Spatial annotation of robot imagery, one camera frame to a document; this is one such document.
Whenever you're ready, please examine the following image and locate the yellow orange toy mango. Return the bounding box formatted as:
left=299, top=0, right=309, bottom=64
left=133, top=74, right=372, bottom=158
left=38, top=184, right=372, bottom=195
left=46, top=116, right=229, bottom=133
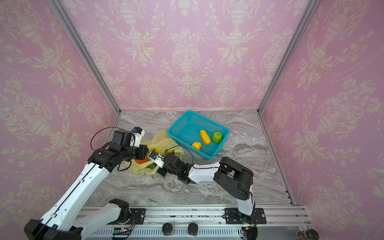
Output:
left=200, top=130, right=211, bottom=145

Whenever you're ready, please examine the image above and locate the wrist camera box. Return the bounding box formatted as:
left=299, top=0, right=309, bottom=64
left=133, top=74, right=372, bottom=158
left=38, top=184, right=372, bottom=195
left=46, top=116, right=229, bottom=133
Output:
left=148, top=151, right=164, bottom=168
left=131, top=127, right=145, bottom=148

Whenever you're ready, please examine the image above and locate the black knob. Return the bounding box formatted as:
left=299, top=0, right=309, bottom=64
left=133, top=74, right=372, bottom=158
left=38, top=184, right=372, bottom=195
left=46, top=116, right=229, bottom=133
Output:
left=188, top=223, right=199, bottom=236
left=162, top=223, right=174, bottom=236

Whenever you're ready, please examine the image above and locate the aluminium corner post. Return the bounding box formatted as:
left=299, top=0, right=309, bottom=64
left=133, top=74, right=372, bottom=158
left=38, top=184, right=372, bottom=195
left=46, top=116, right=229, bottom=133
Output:
left=258, top=0, right=321, bottom=115
left=48, top=0, right=121, bottom=116

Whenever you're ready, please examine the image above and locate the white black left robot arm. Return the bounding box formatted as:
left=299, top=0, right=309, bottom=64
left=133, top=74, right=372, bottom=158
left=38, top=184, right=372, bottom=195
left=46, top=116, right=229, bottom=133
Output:
left=24, top=127, right=148, bottom=240

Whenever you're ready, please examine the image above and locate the black knob right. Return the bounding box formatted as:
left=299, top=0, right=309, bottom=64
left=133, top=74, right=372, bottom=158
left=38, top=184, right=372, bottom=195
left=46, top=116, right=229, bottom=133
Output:
left=188, top=223, right=199, bottom=236

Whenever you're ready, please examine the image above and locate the small yellow orange toy fruit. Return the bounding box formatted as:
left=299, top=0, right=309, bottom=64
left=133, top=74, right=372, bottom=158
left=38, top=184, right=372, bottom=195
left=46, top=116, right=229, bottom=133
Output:
left=192, top=142, right=202, bottom=151

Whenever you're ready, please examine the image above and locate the yellow translucent plastic bag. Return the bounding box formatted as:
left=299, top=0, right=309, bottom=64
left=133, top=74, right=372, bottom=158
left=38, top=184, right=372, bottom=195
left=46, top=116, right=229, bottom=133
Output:
left=128, top=129, right=185, bottom=175

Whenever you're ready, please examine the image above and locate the green toy apple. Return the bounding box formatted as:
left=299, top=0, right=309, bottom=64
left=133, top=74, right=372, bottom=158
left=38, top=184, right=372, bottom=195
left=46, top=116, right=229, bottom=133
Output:
left=212, top=132, right=223, bottom=144

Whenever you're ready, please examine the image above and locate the aluminium corner post left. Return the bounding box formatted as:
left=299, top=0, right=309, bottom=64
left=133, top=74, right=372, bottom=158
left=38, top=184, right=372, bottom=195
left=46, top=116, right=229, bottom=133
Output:
left=48, top=0, right=121, bottom=116

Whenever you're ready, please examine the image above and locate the black knob left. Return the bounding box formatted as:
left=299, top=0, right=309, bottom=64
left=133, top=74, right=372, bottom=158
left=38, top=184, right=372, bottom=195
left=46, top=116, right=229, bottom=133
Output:
left=162, top=223, right=174, bottom=236

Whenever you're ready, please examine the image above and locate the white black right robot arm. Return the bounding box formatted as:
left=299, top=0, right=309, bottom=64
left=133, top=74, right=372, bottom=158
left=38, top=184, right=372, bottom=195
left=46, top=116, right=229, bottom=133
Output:
left=150, top=153, right=255, bottom=216

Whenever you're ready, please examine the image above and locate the aluminium corner post right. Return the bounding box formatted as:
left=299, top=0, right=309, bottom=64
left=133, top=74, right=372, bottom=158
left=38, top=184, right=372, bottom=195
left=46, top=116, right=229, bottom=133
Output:
left=258, top=0, right=321, bottom=115

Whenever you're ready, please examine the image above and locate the teal plastic mesh basket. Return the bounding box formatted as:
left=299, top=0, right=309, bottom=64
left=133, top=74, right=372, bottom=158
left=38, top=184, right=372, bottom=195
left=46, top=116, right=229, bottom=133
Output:
left=167, top=110, right=230, bottom=159

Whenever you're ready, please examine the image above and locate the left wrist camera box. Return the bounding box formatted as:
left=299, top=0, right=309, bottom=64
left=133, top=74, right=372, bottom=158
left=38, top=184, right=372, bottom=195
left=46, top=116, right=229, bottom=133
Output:
left=131, top=127, right=145, bottom=148

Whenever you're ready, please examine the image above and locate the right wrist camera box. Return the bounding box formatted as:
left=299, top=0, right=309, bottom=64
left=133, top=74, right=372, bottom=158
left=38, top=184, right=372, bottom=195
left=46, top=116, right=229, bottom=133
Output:
left=148, top=151, right=164, bottom=168

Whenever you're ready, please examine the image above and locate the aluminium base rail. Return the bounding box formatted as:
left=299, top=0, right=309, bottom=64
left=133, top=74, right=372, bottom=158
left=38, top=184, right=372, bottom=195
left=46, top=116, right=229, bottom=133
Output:
left=85, top=205, right=313, bottom=240

